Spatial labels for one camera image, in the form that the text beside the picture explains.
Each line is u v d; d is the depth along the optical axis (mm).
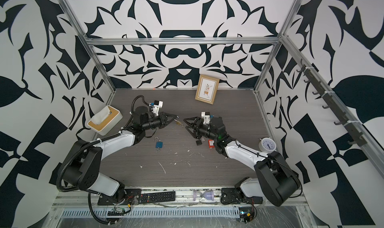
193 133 763
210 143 906
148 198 727
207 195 727
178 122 813
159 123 756
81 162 473
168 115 788
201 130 723
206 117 789
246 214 710
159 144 930
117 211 709
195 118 738
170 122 793
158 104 793
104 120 965
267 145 892
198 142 930
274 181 424
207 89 1086
